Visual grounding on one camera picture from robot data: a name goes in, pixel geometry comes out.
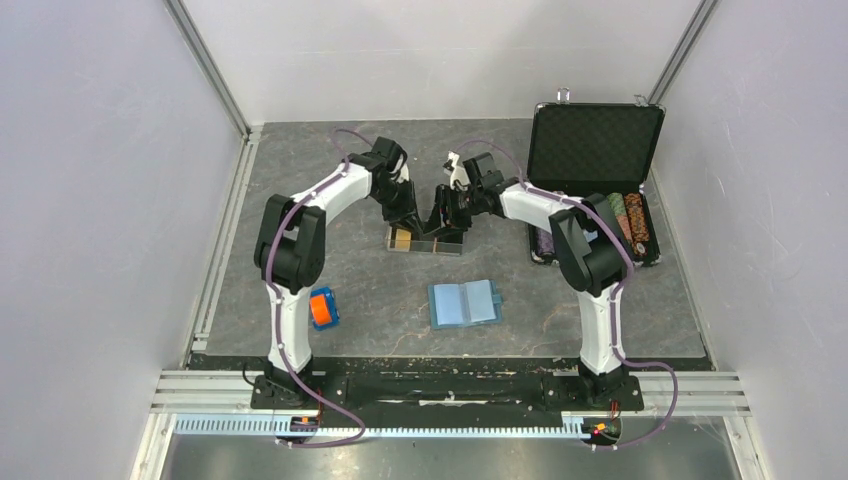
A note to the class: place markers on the left aluminium frame post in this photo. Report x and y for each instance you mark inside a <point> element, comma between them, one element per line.
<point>203,56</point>

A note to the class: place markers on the white slotted cable duct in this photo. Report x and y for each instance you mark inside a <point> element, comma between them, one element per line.
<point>286,426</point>

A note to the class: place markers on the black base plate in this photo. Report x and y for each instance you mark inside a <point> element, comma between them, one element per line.
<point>443,392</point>

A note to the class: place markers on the gold card stack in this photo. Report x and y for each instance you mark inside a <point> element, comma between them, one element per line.
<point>400,240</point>

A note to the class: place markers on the aluminium frame post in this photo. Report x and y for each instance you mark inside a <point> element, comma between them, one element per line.
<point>203,56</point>
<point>682,50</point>

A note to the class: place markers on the blue card holder wallet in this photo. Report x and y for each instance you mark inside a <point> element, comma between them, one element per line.
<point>462,305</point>

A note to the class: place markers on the right aluminium frame post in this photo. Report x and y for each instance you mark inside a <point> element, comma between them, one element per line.
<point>682,50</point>

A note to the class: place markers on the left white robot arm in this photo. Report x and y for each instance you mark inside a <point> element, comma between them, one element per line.
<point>291,244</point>

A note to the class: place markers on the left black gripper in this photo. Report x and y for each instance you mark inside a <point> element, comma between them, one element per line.
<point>407,216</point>

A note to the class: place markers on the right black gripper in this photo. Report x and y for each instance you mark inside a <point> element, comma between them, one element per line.
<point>444,220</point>

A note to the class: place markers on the clear acrylic card tray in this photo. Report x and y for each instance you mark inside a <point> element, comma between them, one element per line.
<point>429,246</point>

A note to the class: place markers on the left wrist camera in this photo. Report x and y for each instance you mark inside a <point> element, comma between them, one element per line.
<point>400,172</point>

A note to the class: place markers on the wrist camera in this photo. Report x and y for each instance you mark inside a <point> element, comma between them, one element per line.
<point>453,167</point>
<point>400,172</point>

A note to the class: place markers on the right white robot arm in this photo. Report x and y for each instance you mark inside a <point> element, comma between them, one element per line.
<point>588,245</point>

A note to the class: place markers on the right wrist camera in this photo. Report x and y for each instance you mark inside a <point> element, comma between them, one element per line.
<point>453,167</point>

